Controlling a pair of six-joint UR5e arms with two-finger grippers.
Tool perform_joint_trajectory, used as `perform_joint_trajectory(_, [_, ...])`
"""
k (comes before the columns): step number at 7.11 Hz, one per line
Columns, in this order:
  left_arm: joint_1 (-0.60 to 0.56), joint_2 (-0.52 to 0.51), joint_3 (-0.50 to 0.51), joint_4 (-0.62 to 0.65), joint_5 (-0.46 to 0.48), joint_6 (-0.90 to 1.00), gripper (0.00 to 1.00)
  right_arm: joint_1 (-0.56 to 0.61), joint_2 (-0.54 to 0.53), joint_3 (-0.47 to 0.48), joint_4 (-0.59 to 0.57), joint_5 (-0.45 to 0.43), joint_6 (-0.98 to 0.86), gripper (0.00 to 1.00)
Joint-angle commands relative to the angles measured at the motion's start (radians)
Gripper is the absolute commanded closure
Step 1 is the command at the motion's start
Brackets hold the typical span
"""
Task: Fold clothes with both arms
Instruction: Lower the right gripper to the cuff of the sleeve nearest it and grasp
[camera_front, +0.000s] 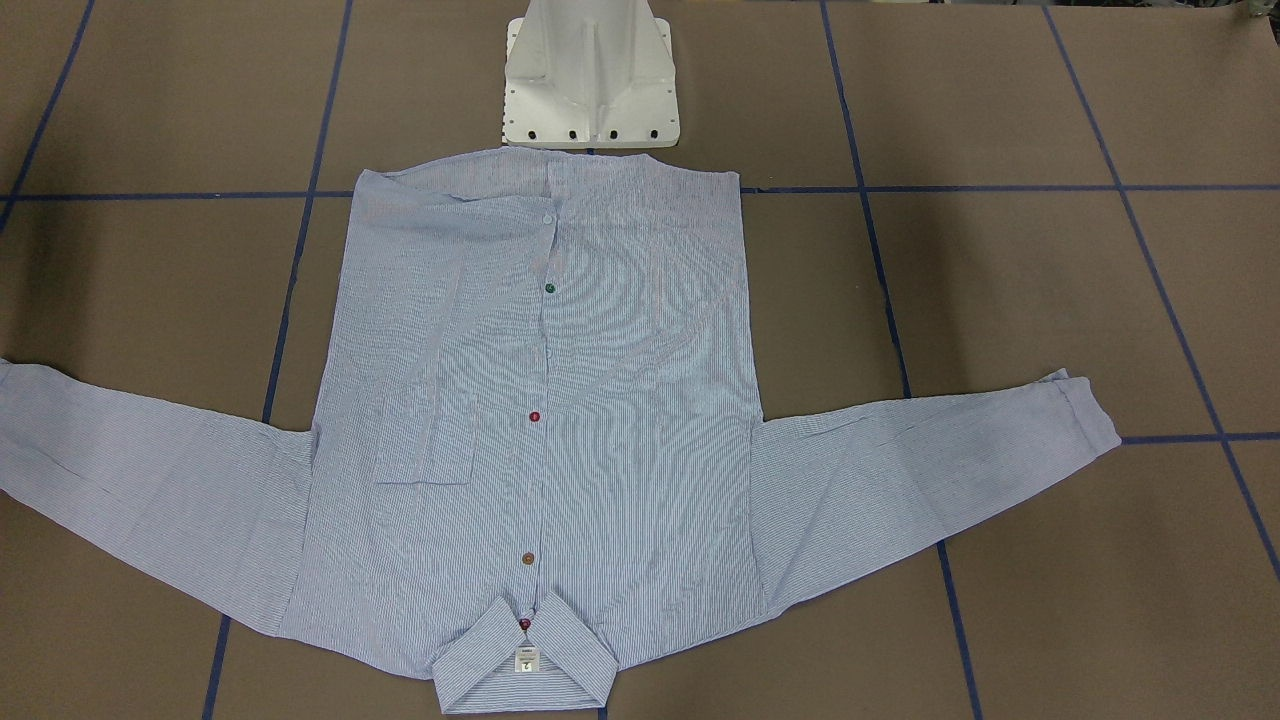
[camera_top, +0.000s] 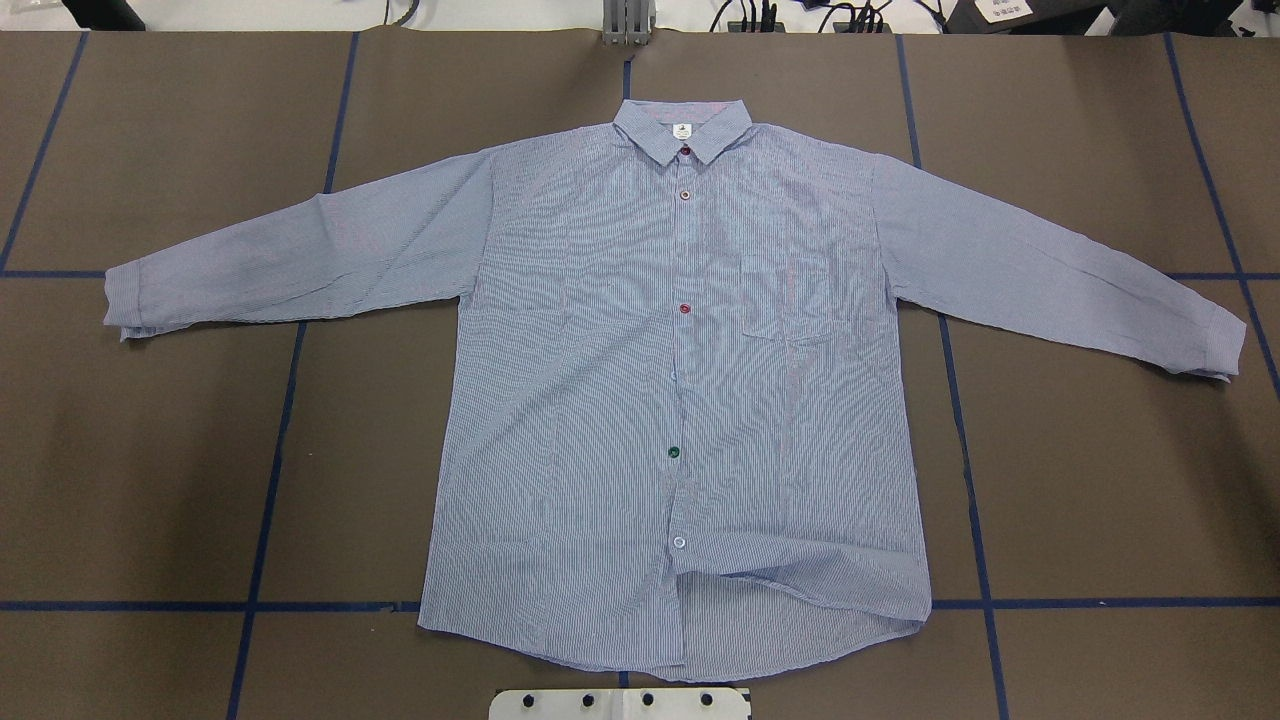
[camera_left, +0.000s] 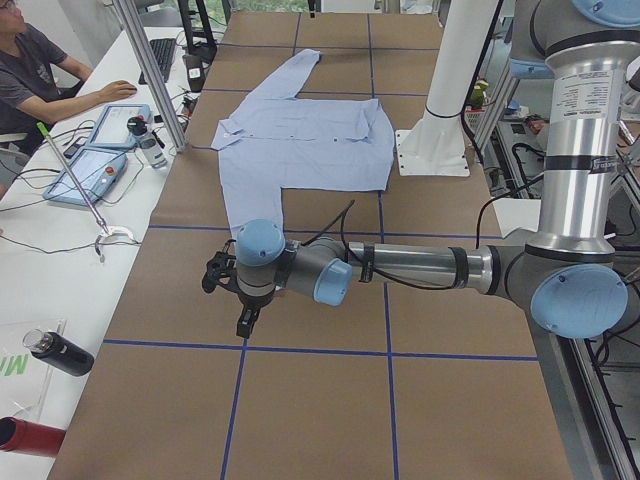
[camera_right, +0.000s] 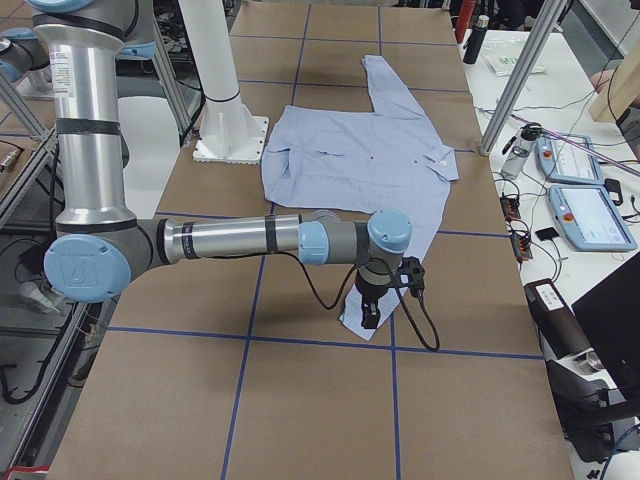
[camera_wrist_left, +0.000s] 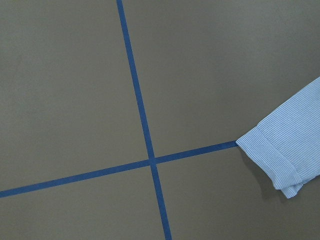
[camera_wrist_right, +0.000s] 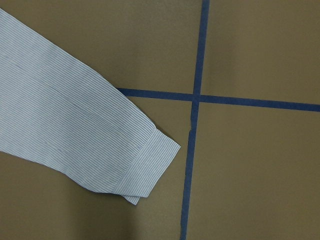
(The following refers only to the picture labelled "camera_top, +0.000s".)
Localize blue striped button shirt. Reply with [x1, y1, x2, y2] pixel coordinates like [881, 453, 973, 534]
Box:
[104, 101, 1245, 683]

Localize black box with label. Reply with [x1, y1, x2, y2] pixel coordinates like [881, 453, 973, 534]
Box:
[943, 1, 1107, 36]

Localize grey aluminium post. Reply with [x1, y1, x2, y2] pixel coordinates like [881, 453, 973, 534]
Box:
[602, 0, 657, 46]

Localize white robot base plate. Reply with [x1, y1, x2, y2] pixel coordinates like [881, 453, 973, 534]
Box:
[488, 687, 754, 719]

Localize black cables at table edge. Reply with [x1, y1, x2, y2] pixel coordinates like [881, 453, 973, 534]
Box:
[708, 0, 948, 35]

